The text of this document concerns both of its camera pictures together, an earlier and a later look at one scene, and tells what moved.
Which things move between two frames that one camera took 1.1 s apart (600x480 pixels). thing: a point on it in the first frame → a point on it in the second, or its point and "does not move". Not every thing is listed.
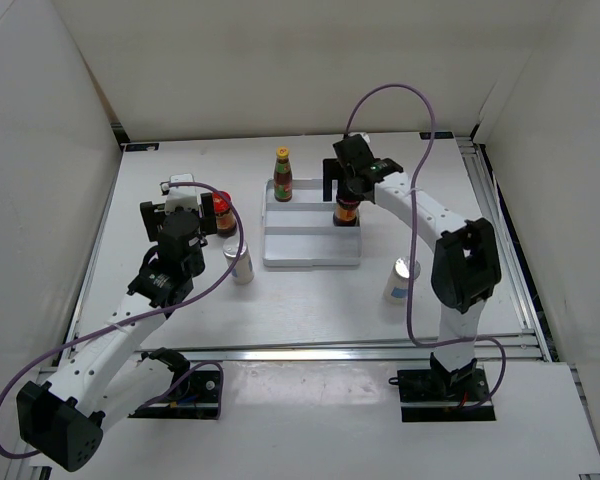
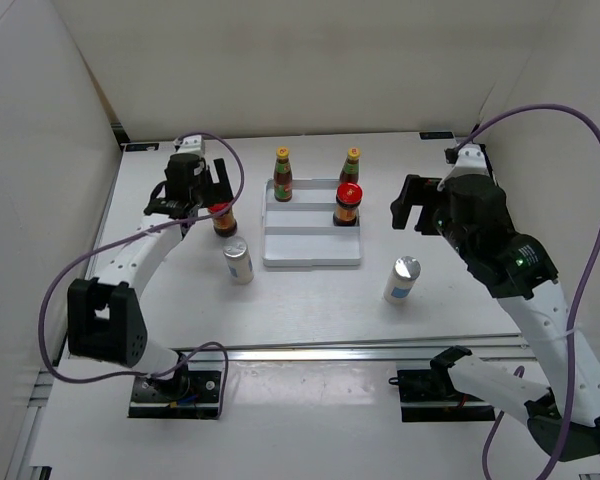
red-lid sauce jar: (345, 214) does not move
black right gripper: (333, 171) → (415, 191)
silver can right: (396, 289) does not move
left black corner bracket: (142, 147) does not move
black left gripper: (152, 219) → (218, 191)
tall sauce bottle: (283, 175) does not move
